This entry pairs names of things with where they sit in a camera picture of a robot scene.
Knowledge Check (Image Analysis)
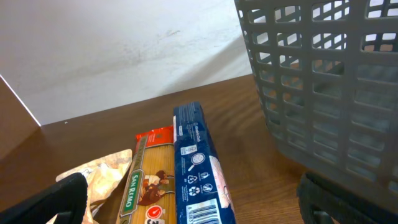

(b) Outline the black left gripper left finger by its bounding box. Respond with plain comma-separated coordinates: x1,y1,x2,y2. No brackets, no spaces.
1,172,88,224

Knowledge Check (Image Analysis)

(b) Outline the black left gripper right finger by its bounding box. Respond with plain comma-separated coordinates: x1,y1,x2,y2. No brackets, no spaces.
297,172,397,224

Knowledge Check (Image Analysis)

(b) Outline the beige food pouch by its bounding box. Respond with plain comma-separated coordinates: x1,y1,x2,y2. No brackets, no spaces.
55,149,132,224

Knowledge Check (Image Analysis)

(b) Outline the San Remo spaghetti packet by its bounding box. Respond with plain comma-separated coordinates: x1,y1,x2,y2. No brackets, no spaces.
116,126,177,224

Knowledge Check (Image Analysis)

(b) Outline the dark blue cardboard box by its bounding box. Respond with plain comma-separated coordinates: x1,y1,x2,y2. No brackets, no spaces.
173,101,237,224

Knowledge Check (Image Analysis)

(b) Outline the grey plastic mesh basket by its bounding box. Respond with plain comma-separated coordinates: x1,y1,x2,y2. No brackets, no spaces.
234,0,397,213

